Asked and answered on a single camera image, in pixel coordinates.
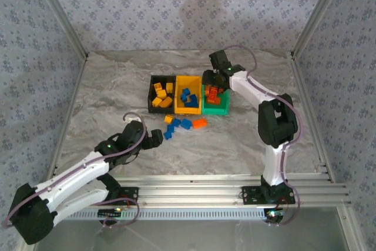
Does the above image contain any black controller board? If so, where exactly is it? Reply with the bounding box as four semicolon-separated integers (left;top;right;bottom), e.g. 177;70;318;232
263;208;284;224
98;208;123;219

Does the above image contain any aluminium frame leg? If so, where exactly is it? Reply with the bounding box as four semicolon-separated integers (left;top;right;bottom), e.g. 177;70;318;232
336;206;368;251

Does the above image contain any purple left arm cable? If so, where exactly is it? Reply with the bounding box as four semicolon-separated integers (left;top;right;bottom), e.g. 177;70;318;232
4;112;147;229

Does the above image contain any aluminium base frame rail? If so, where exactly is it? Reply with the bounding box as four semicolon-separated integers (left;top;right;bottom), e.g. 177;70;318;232
31;174;353;208

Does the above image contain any aluminium table side rail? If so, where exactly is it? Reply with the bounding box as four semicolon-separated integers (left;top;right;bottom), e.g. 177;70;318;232
45;53;89;186
289;52;336;183

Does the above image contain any black plastic bin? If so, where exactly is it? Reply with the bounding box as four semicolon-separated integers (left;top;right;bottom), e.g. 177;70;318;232
147;75;177;114

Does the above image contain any aluminium frame post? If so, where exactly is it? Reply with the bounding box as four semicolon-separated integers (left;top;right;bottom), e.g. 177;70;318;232
28;0;89;58
290;0;351;58

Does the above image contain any green plastic bin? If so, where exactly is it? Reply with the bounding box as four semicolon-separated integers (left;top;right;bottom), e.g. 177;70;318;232
201;75;230;116

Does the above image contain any grey slotted cable duct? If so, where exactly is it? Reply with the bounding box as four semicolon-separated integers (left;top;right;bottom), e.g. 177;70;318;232
63;207;267;221

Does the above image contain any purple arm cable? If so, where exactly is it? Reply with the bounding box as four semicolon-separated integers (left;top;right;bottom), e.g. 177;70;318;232
224;44;301;227
4;112;147;229

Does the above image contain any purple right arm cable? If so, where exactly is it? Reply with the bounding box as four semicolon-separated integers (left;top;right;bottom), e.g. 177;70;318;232
224;44;301;227

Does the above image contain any yellow plastic bin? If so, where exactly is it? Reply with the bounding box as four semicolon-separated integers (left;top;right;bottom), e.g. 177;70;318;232
174;75;203;116

